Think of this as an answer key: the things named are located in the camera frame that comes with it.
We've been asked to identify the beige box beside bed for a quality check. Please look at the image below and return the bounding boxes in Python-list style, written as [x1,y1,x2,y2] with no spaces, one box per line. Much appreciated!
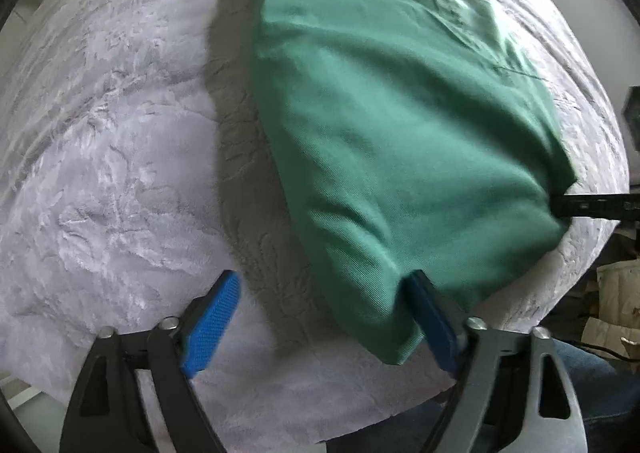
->
[582,259,640,369]

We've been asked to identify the blue jeans legs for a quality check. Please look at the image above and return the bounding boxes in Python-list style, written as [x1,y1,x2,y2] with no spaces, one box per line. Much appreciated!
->
[326,341,639,452]

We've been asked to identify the grey embossed plush blanket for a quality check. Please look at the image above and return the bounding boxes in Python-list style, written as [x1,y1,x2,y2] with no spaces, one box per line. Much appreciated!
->
[0,0,630,449]

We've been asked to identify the green garment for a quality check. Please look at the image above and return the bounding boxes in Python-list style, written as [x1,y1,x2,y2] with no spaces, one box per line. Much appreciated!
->
[250,0,576,364]

